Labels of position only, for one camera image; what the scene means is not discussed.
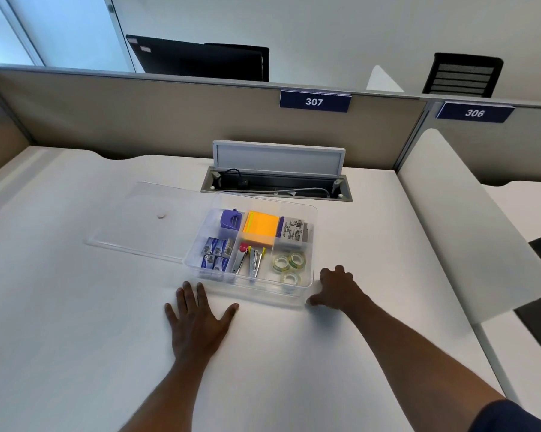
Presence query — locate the person's left hand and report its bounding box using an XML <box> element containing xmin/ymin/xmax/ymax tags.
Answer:
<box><xmin>164</xmin><ymin>282</ymin><xmax>240</xmax><ymax>362</ymax></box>

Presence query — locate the person's right hand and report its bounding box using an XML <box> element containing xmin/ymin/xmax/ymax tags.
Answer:
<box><xmin>306</xmin><ymin>265</ymin><xmax>372</xmax><ymax>317</ymax></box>

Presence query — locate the clear plastic lid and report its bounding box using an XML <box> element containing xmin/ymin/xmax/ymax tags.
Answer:
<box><xmin>87</xmin><ymin>181</ymin><xmax>218</xmax><ymax>266</ymax></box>

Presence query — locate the grey cable tray flap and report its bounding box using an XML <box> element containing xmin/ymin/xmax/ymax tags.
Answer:
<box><xmin>212</xmin><ymin>139</ymin><xmax>346</xmax><ymax>177</ymax></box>

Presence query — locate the clear plastic organiser box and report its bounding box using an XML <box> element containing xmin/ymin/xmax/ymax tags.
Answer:
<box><xmin>184</xmin><ymin>192</ymin><xmax>319</xmax><ymax>307</ymax></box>

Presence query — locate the black monitor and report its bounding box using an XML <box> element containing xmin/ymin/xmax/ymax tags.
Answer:
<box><xmin>126</xmin><ymin>34</ymin><xmax>270</xmax><ymax>83</ymax></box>

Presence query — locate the yellow small stapler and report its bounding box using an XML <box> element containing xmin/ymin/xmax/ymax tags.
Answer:
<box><xmin>248</xmin><ymin>247</ymin><xmax>267</xmax><ymax>279</ymax></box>

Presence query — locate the beige desk partition panel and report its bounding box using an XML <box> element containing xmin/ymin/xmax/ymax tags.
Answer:
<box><xmin>0</xmin><ymin>64</ymin><xmax>429</xmax><ymax>172</ymax></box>
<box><xmin>397</xmin><ymin>96</ymin><xmax>541</xmax><ymax>187</ymax></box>

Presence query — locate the blue number sign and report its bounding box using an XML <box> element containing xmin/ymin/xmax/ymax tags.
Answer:
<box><xmin>279</xmin><ymin>90</ymin><xmax>352</xmax><ymax>113</ymax></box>
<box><xmin>435</xmin><ymin>102</ymin><xmax>515</xmax><ymax>124</ymax></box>

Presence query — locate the grey desk cable tray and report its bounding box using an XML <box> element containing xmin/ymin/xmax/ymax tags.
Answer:
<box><xmin>201</xmin><ymin>166</ymin><xmax>354</xmax><ymax>203</ymax></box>

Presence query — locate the purple tape dispenser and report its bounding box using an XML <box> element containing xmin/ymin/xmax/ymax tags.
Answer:
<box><xmin>219</xmin><ymin>209</ymin><xmax>245</xmax><ymax>231</ymax></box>

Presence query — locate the person's right forearm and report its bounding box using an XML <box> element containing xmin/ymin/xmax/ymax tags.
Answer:
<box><xmin>342</xmin><ymin>299</ymin><xmax>508</xmax><ymax>432</ymax></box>

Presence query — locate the dark blue sleeve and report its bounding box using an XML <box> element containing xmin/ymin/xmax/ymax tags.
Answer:
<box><xmin>467</xmin><ymin>398</ymin><xmax>541</xmax><ymax>432</ymax></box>

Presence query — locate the pile of blue staple boxes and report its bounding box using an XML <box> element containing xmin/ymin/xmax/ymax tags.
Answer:
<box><xmin>200</xmin><ymin>236</ymin><xmax>235</xmax><ymax>271</ymax></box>

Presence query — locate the black cable with plug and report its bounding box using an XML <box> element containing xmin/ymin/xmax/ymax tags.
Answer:
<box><xmin>224</xmin><ymin>169</ymin><xmax>249</xmax><ymax>190</ymax></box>

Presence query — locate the white labelled small box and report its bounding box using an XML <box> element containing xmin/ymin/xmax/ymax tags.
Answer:
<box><xmin>274</xmin><ymin>216</ymin><xmax>310</xmax><ymax>246</ymax></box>

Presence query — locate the black mesh office chair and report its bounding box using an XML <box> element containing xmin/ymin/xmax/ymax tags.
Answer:
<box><xmin>422</xmin><ymin>52</ymin><xmax>504</xmax><ymax>99</ymax></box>

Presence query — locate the white rounded desk divider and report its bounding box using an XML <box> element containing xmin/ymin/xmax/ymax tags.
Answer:
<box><xmin>397</xmin><ymin>128</ymin><xmax>541</xmax><ymax>325</ymax></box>
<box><xmin>366</xmin><ymin>64</ymin><xmax>406</xmax><ymax>93</ymax></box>

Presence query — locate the orange sticky note pad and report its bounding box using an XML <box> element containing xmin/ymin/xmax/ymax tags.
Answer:
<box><xmin>242</xmin><ymin>211</ymin><xmax>280</xmax><ymax>248</ymax></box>

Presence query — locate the beige side partition panel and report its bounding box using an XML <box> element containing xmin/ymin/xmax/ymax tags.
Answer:
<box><xmin>0</xmin><ymin>75</ymin><xmax>33</xmax><ymax>183</ymax></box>

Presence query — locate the person's left forearm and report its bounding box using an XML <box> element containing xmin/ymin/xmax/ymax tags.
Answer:
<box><xmin>116</xmin><ymin>354</ymin><xmax>215</xmax><ymax>432</ymax></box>

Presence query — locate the red small stapler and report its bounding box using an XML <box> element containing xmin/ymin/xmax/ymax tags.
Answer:
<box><xmin>232</xmin><ymin>247</ymin><xmax>250</xmax><ymax>275</ymax></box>

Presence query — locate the white cable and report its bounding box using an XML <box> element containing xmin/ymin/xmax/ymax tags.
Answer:
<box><xmin>274</xmin><ymin>187</ymin><xmax>332</xmax><ymax>197</ymax></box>

